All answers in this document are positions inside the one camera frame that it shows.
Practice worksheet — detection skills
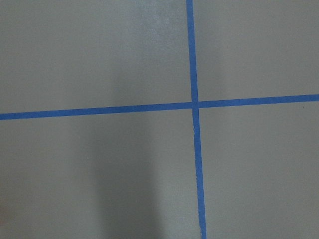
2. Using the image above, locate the brown paper table mat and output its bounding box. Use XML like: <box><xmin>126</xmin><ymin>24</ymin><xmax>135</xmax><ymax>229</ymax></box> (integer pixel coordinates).
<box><xmin>0</xmin><ymin>0</ymin><xmax>319</xmax><ymax>239</ymax></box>

